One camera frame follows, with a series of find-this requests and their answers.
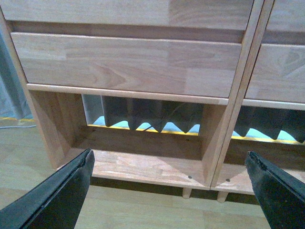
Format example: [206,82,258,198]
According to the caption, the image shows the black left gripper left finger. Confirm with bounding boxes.
[0,149,95,229]

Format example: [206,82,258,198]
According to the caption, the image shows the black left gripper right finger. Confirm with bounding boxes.
[245,151,305,229]

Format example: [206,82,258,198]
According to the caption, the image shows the right wooden shelf cabinet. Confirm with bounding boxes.
[211,0,305,203]

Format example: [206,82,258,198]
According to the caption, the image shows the wooden shelf cabinet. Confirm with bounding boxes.
[0,0,257,198]
[211,0,305,203]

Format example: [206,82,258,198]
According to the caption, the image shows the left wooden shelf cabinet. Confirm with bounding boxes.
[0,0,257,198]

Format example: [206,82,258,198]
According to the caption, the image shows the lower right wooden drawer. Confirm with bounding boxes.
[245,43,305,104]

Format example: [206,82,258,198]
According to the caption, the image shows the grey curtain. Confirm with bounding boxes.
[0,42,305,143]

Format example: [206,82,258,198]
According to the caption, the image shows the upper right wooden drawer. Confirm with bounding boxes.
[267,0,305,32]

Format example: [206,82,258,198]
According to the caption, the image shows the upper left wooden drawer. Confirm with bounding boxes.
[0,0,253,30]

